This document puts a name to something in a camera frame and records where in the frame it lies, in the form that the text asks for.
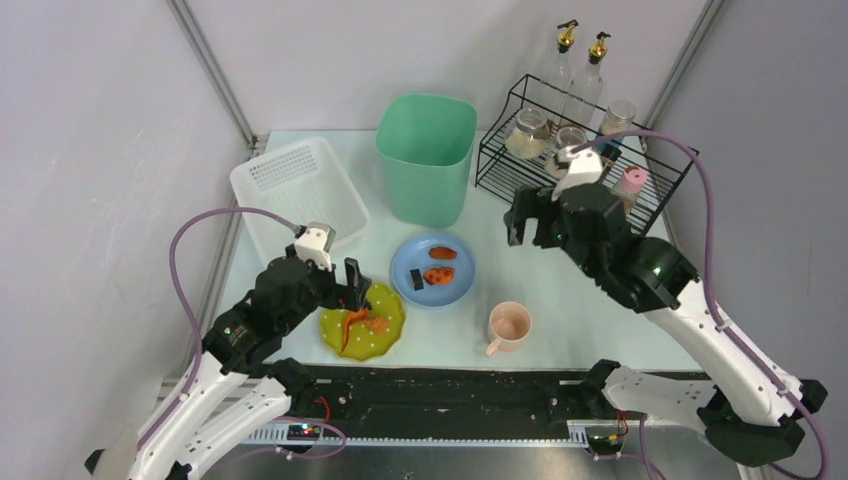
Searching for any orange grilled chicken piece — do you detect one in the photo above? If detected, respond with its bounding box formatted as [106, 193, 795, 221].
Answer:
[423, 266, 455, 285]

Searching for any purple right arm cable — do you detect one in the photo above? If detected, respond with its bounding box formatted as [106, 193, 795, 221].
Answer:
[576, 129, 831, 480]

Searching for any white perforated plastic basket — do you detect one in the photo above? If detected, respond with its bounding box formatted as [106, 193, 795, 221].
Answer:
[230, 136, 370, 252]

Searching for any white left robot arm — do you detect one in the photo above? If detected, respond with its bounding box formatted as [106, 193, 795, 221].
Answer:
[84, 256, 372, 479]

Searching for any black wire rack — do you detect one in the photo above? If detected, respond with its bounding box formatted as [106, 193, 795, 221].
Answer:
[474, 74, 694, 236]

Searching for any large glass jar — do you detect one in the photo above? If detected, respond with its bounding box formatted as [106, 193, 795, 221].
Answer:
[545, 125, 588, 180]

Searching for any orange chicken wing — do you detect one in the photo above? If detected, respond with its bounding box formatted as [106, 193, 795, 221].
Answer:
[341, 307, 372, 352]

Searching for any spice shaker white lid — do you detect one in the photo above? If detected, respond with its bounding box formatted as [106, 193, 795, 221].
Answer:
[600, 99, 637, 136]

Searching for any green plastic bin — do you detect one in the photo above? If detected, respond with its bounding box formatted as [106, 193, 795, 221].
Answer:
[375, 93, 478, 229]

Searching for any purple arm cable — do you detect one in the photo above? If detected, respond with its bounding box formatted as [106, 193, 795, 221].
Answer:
[135, 207, 299, 465]
[576, 129, 831, 480]

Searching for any glass jar with light powder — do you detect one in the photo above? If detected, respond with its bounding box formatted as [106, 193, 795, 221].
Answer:
[504, 108, 550, 160]

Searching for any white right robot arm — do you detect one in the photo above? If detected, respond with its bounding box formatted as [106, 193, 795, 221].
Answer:
[504, 184, 827, 467]

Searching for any glass oil bottle gold cap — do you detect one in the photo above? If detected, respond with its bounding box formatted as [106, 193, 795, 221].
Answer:
[561, 31, 610, 127]

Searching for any blue plate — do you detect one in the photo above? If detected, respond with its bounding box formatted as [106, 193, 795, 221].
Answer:
[389, 232, 476, 308]

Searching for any black white sushi roll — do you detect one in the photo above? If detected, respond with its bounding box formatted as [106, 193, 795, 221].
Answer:
[410, 269, 424, 291]

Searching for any pink lid spice jar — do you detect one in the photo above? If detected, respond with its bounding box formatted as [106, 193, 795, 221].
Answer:
[611, 166, 649, 214]

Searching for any orange fried nugget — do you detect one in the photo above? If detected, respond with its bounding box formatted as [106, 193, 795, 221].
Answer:
[365, 317, 390, 335]

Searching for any green polka dot plate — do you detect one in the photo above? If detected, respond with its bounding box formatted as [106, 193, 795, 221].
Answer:
[319, 282, 406, 362]

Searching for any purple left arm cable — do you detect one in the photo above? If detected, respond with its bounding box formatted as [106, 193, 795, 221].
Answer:
[135, 207, 299, 465]

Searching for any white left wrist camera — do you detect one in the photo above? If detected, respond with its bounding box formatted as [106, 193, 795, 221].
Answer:
[294, 222, 336, 271]

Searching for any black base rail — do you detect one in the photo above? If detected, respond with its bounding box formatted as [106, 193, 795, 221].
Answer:
[248, 365, 629, 455]

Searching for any small orange chicken piece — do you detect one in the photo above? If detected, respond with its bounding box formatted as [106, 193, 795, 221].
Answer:
[428, 246, 458, 260]

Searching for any small black cap spice bottle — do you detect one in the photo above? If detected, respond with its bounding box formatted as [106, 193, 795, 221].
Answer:
[598, 142, 621, 183]

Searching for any pink mug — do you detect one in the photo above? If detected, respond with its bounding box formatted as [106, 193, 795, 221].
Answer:
[484, 301, 533, 357]

